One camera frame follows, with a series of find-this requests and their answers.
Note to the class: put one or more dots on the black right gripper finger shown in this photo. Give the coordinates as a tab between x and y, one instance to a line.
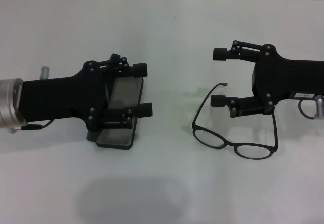
145	109
139	70

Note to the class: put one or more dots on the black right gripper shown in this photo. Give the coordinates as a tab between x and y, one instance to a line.
286	79

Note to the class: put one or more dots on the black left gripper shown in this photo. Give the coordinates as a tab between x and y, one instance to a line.
58	97

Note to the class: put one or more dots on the black glasses case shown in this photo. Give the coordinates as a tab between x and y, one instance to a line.
126	89

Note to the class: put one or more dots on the black glasses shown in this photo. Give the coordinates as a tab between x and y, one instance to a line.
231	145

